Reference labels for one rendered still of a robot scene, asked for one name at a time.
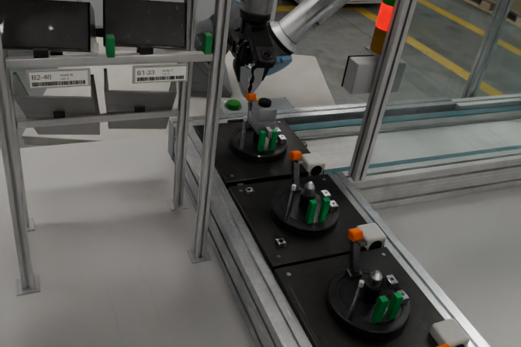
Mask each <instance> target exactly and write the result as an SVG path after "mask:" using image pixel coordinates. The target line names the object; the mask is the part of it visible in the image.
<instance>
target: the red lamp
mask: <svg viewBox="0 0 521 347"><path fill-rule="evenodd" d="M392 10H393V6H390V5H386V4H385V3H383V2H381V6H380V9H379V13H378V18H377V22H376V26H377V27H378V28H379V29H382V30H384V31H387V30H388V25H389V22H390V19H391V16H392Z"/></svg>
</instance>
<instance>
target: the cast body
mask: <svg viewBox="0 0 521 347"><path fill-rule="evenodd" d="M276 115H277V109H276V108H275V106H274V105H273V104H272V102H271V100H270V99H268V98H260V99H259V100H258V101H253V105H252V110H249V117H248V122H249V123H250V124H251V126H252V127H253V129H254V130H255V132H256V133H257V134H258V135H259V134H260V131H263V130H264V131H265V132H266V137H267V138H268V139H271V137H272V132H273V131H272V129H275V128H276V121H275V119H276Z"/></svg>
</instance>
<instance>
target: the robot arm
mask: <svg viewBox="0 0 521 347"><path fill-rule="evenodd" d="M349 1H350V0H304V1H303V2H301V3H300V4H299V5H298V6H296V7H295V8H294V9H293V10H292V11H290V12H289V13H288V14H287V15H286V16H285V17H284V18H283V19H281V20H280V21H279V22H275V21H271V22H270V23H267V22H268V21H269V20H270V19H271V13H272V12H273V7H274V0H232V1H231V9H230V16H229V31H228V38H227V46H226V55H227V53H228V52H229V51H230V52H231V54H232V55H233V56H234V57H235V58H234V60H233V70H234V72H235V77H236V81H237V83H238V86H239V89H240V92H241V93H242V95H243V96H244V97H245V98H246V94H249V93H254V92H255V91H256V90H257V88H258V87H259V86H260V84H261V82H262V81H263V80H264V78H265V77H266V76H268V75H271V74H274V73H276V72H279V71H280V70H282V69H284V68H285V67H287V66H288V65H289V64H290V63H291V62H292V56H291V55H292V54H293V53H294V52H295V51H296V45H297V43H298V42H299V41H301V40H302V39H303V38H305V37H306V36H307V35H308V34H310V33H311V32H312V31H313V30H314V29H315V28H317V27H318V26H319V25H320V24H322V23H323V22H324V21H326V20H327V19H328V18H329V17H330V16H331V15H332V14H334V13H335V12H336V11H338V10H339V9H340V8H341V7H343V6H344V5H345V4H347V3H348V2H349ZM213 21H214V14H213V15H211V16H210V17H209V18H207V19H204V20H202V21H200V22H197V23H196V24H195V44H194V48H195V49H196V50H197V51H202V40H203V33H211V34H212V30H213ZM245 64H246V65H245ZM249 64H250V66H251V67H252V68H249V67H248V65H249ZM248 78H250V86H249V82H248ZM248 86H249V88H248Z"/></svg>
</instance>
